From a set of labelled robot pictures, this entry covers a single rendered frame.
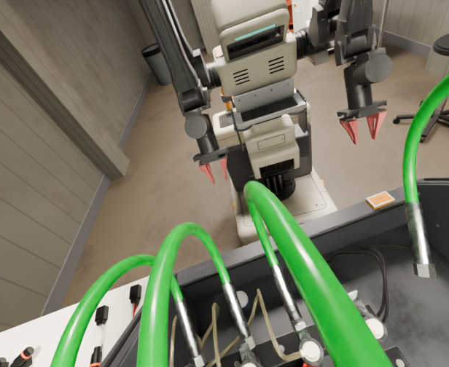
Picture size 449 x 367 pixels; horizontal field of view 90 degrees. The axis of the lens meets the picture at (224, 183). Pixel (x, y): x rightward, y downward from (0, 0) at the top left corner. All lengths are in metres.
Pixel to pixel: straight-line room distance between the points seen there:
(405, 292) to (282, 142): 0.67
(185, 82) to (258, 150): 0.53
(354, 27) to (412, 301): 0.63
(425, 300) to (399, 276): 0.06
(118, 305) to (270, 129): 0.82
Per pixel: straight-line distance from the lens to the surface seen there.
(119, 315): 0.63
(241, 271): 0.62
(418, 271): 0.40
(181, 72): 0.63
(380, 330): 0.36
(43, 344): 0.75
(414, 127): 0.36
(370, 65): 0.64
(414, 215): 0.39
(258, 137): 1.01
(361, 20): 0.70
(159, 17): 0.61
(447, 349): 0.68
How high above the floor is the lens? 1.46
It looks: 43 degrees down
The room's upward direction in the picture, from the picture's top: 23 degrees counter-clockwise
